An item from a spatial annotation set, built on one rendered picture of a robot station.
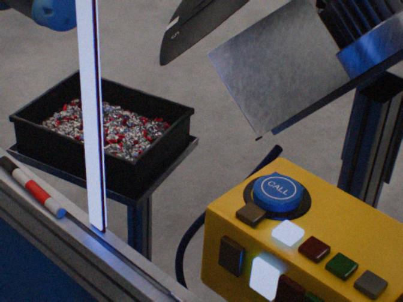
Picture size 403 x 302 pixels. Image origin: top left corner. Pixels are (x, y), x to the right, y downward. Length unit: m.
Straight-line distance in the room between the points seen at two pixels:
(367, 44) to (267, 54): 0.13
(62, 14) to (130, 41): 2.29
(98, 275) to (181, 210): 1.34
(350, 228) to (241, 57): 0.40
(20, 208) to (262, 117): 0.34
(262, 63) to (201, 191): 1.37
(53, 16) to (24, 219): 0.27
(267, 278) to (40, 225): 0.43
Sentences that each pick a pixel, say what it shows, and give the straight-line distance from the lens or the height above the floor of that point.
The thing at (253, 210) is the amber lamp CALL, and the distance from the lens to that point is 0.51.
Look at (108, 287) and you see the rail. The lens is 0.80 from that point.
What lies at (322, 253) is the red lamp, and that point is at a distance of 0.49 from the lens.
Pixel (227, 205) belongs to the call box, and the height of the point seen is 1.07.
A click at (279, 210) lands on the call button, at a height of 1.08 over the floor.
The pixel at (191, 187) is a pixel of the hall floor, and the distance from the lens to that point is 2.22.
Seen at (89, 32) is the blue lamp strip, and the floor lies 1.13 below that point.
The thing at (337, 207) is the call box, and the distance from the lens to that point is 0.54.
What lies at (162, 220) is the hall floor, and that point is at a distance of 2.09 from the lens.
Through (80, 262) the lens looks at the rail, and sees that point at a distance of 0.82.
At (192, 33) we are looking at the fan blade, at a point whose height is 0.97.
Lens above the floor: 1.41
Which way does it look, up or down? 36 degrees down
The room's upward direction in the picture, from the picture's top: 4 degrees clockwise
